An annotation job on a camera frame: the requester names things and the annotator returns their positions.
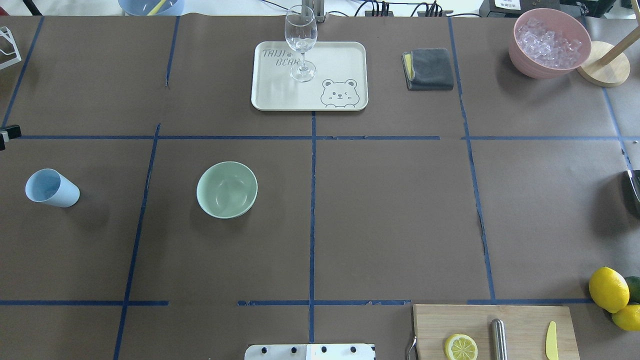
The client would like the yellow lemon upper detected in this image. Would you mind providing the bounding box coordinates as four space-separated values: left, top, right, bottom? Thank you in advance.
588 266 630 314

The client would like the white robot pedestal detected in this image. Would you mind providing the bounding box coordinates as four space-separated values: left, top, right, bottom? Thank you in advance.
244 342 377 360

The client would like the green bowl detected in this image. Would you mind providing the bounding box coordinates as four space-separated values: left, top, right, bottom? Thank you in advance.
196 161 259 220

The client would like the wooden paper towel stand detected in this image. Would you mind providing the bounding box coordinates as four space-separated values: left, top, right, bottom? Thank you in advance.
577 26 640 88

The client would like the black power strip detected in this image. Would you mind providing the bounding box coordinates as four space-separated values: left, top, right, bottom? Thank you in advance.
356 0 454 18

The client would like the cream bear tray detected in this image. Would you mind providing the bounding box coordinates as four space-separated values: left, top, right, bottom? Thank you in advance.
251 41 369 112

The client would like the yellow fork in bowl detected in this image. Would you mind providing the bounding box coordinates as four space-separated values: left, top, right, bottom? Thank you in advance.
146 0 166 16

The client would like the silver metal ice scoop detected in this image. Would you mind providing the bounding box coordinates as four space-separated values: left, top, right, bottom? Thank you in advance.
624 170 640 217

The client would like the clear wine glass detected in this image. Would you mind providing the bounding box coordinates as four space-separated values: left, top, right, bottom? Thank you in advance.
285 4 318 83

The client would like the blue bowl on desk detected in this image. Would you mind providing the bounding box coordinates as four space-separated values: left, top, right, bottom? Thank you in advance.
118 0 185 17

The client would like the white wire cup rack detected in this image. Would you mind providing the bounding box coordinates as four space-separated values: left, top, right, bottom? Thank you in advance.
0 26 22 70

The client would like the yellow lemon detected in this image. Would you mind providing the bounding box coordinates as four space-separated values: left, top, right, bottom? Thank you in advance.
611 304 640 332
588 266 630 314

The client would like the aluminium frame post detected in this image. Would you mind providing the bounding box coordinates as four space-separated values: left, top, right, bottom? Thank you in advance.
301 0 327 23

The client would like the yellow lemon lower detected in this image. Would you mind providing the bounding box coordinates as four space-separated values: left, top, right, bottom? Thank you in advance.
611 304 640 332

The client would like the silver handled knife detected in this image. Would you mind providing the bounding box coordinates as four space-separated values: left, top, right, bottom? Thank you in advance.
491 318 508 360

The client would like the light blue plastic cup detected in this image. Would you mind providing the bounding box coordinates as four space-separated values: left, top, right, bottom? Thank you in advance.
25 168 80 208

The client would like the half lemon slice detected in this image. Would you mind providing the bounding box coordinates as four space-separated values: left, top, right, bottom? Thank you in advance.
443 333 479 360

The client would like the grey folded cloth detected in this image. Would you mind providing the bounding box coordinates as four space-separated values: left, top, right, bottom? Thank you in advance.
401 48 454 91

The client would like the wooden cutting board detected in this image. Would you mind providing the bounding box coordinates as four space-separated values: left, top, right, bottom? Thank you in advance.
406 304 581 360

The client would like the pink bowl of ice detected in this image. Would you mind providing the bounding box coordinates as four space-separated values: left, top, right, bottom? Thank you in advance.
509 7 592 79

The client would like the green lime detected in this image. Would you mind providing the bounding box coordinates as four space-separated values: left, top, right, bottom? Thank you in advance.
624 276 640 304

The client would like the yellow plastic knife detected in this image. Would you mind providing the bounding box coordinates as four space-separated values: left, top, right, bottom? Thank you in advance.
545 320 559 360

